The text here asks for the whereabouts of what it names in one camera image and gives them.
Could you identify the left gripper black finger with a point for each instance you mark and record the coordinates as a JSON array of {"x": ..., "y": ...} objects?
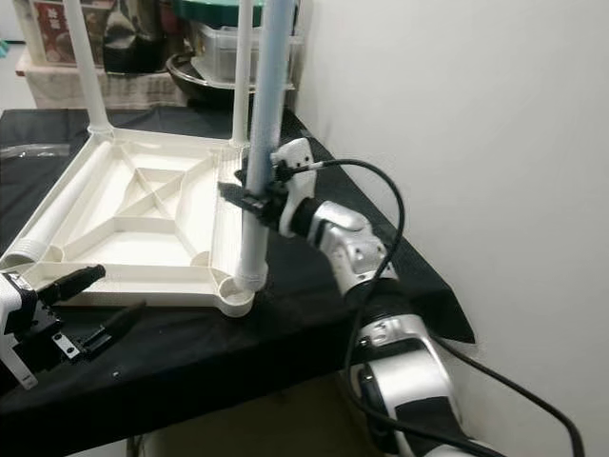
[
  {"x": 114, "y": 329},
  {"x": 74, "y": 282}
]

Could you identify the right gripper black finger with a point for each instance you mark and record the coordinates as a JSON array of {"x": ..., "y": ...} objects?
[{"x": 241, "y": 200}]

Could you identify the white plastic table top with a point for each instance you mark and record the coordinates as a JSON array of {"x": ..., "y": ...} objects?
[{"x": 143, "y": 248}]

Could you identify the black wok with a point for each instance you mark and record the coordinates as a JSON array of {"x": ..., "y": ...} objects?
[{"x": 190, "y": 88}]

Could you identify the black tablecloth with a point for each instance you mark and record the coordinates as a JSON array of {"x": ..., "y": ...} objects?
[{"x": 247, "y": 371}]

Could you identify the clear plastic container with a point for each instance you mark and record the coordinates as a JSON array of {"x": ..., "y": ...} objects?
[{"x": 219, "y": 57}]

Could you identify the patterned beige cloth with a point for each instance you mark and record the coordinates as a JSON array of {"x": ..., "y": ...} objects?
[{"x": 76, "y": 90}]

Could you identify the green pot lid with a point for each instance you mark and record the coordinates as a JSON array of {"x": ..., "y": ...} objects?
[{"x": 219, "y": 9}]

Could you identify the black shiny bag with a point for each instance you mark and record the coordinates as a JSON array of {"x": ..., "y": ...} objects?
[{"x": 133, "y": 38}]

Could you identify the storage box with orange lid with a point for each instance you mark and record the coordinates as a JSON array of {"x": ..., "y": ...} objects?
[{"x": 52, "y": 38}]

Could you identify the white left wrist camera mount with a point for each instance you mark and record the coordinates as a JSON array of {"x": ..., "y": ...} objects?
[{"x": 9, "y": 300}]

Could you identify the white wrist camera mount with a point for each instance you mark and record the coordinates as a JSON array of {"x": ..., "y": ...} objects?
[
  {"x": 9, "y": 300},
  {"x": 295, "y": 167}
]

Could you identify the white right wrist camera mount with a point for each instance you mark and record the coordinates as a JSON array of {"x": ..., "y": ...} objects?
[{"x": 295, "y": 167}]

